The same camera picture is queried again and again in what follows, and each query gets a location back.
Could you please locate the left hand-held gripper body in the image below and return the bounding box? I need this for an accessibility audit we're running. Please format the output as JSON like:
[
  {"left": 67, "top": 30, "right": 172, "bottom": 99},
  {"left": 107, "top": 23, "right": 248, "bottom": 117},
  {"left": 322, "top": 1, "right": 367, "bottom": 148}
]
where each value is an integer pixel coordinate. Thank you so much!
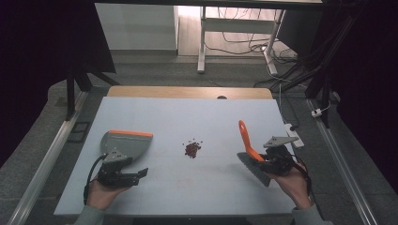
[{"left": 97, "top": 149, "right": 136, "bottom": 188}]

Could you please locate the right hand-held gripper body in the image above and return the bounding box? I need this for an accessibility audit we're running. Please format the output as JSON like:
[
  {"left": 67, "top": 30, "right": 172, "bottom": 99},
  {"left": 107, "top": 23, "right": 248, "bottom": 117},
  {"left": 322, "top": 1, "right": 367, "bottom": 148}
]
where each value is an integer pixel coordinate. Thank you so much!
[{"left": 263, "top": 135, "right": 300, "bottom": 176}]

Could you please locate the orange-handled grey brush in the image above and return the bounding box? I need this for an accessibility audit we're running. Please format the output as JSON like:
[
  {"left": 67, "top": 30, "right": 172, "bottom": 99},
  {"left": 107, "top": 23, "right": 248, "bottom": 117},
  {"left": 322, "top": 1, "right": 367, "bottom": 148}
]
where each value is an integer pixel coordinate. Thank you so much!
[{"left": 236, "top": 119, "right": 272, "bottom": 188}]

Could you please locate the grey dustpan with orange edge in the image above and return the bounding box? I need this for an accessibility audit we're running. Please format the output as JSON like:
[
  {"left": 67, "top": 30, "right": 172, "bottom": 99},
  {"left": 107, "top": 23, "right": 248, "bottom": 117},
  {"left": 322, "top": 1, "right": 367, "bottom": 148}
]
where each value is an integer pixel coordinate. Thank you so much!
[{"left": 99, "top": 128, "right": 154, "bottom": 164}]

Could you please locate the pile of red and green beans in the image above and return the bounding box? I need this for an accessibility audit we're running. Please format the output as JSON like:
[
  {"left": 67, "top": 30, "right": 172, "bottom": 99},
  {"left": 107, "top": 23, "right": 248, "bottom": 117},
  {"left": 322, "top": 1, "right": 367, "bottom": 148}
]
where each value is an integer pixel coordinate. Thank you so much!
[{"left": 182, "top": 138, "right": 204, "bottom": 159}]

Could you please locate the person's left hand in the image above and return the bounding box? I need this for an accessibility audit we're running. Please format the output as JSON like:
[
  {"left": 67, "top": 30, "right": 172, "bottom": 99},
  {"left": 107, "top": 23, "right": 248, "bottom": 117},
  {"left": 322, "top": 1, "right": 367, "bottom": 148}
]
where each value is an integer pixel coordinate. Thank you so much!
[{"left": 85, "top": 180, "right": 130, "bottom": 211}]

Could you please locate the person's right hand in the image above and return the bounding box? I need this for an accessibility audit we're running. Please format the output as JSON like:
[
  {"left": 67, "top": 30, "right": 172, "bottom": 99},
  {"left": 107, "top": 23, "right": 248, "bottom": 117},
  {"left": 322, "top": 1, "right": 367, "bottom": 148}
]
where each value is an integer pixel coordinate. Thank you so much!
[{"left": 271, "top": 167, "right": 314, "bottom": 210}]

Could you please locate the white power strip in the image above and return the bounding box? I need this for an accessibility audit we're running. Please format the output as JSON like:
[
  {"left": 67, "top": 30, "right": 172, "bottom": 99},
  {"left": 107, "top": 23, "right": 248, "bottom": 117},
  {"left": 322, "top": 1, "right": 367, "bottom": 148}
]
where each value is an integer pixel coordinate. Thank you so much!
[{"left": 283, "top": 123, "right": 305, "bottom": 149}]

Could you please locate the black stand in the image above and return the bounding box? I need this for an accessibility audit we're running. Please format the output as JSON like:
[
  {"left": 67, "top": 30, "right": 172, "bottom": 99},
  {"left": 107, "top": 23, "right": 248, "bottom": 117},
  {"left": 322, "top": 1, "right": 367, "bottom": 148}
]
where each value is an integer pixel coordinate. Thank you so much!
[
  {"left": 271, "top": 12, "right": 364, "bottom": 129},
  {"left": 64, "top": 60, "right": 121, "bottom": 122}
]

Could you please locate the black curtain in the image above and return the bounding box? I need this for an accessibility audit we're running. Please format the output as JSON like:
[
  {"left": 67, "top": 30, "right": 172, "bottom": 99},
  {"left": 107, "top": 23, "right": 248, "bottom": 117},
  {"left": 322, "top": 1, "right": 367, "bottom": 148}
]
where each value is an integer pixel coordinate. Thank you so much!
[
  {"left": 318, "top": 0, "right": 398, "bottom": 195},
  {"left": 0, "top": 0, "right": 117, "bottom": 168}
]

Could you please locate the white cabinet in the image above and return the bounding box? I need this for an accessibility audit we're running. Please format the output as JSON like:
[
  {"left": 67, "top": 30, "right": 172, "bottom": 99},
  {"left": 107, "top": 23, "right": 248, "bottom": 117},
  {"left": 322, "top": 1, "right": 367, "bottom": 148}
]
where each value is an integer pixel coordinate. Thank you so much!
[{"left": 95, "top": 3, "right": 179, "bottom": 52}]

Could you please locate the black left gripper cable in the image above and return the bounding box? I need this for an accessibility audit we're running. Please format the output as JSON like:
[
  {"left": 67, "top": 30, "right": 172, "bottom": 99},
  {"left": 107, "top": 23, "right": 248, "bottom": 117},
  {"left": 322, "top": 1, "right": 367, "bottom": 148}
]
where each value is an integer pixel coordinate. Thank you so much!
[{"left": 83, "top": 154, "right": 108, "bottom": 206}]

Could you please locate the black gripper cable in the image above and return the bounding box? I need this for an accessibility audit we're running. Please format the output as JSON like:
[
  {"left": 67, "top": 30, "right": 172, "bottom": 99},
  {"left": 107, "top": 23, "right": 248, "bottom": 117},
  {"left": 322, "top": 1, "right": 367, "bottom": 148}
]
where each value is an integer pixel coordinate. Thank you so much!
[
  {"left": 83, "top": 154, "right": 108, "bottom": 206},
  {"left": 293, "top": 155, "right": 314, "bottom": 199}
]

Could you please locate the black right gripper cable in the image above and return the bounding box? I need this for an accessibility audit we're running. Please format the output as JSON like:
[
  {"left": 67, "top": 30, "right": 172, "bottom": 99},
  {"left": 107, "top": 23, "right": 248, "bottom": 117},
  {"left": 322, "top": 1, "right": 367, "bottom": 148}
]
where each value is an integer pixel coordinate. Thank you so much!
[{"left": 293, "top": 155, "right": 314, "bottom": 199}]

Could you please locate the aluminium floor rail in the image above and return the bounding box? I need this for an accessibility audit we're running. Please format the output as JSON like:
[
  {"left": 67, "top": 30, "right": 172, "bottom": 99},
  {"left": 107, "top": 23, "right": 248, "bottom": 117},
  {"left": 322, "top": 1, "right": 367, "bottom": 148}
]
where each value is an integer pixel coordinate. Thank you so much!
[
  {"left": 7, "top": 90, "right": 89, "bottom": 225},
  {"left": 307, "top": 97, "right": 380, "bottom": 225}
]

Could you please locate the tangle of floor cables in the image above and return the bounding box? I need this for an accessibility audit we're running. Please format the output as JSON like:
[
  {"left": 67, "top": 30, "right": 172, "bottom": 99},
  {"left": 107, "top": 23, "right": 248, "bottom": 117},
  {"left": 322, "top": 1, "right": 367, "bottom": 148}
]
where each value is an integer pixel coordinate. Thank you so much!
[{"left": 205, "top": 7, "right": 299, "bottom": 65}]

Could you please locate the white desk frame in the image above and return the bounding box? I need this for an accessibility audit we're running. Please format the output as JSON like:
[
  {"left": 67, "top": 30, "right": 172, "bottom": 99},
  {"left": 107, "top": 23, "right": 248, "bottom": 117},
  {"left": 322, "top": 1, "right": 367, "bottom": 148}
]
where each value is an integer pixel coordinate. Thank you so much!
[{"left": 196, "top": 6, "right": 286, "bottom": 76}]

